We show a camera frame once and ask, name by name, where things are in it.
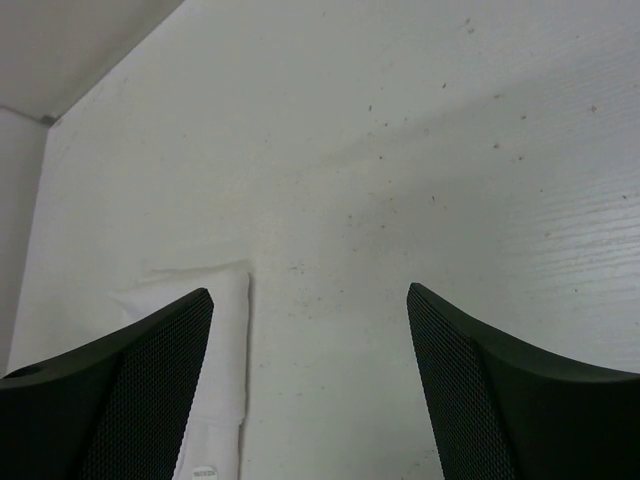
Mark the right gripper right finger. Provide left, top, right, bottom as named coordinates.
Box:
left=406, top=283, right=639, bottom=479

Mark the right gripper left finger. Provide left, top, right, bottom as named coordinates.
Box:
left=1, top=288, right=214, bottom=479

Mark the white tank top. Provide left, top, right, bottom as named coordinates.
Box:
left=110, top=261, right=250, bottom=479

